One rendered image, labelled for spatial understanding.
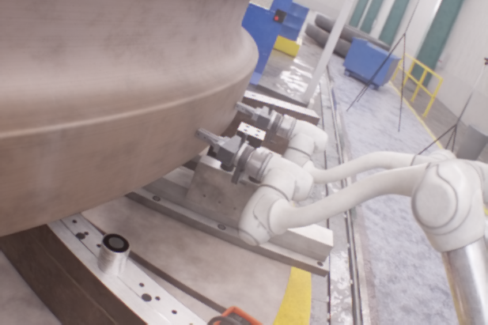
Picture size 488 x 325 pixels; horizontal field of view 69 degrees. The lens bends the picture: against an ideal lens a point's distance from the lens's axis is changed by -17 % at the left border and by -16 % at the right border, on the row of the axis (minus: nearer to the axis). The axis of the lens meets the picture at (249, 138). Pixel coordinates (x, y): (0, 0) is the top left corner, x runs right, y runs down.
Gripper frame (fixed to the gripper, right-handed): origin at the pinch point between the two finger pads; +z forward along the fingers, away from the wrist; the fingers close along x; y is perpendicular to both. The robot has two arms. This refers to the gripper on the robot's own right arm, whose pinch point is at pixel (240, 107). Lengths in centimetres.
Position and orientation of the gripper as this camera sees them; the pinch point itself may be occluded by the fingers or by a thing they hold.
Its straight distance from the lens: 170.4
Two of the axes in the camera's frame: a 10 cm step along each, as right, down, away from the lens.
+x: -1.8, 3.2, -9.3
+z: -9.2, -4.0, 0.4
